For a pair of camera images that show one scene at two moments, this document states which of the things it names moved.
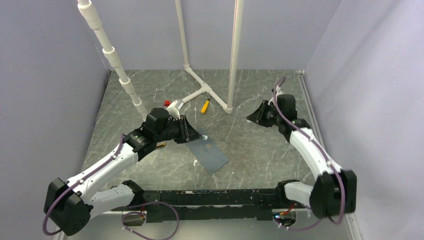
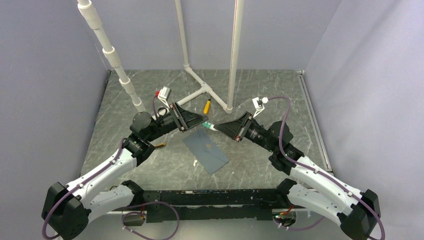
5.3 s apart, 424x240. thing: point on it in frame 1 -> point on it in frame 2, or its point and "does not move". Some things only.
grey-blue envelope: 209,154 does not move
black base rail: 158,206 does not move
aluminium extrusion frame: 135,225 does not move
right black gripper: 257,116 -> 234,129
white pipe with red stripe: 238,16 does not move
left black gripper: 187,133 -> 187,120
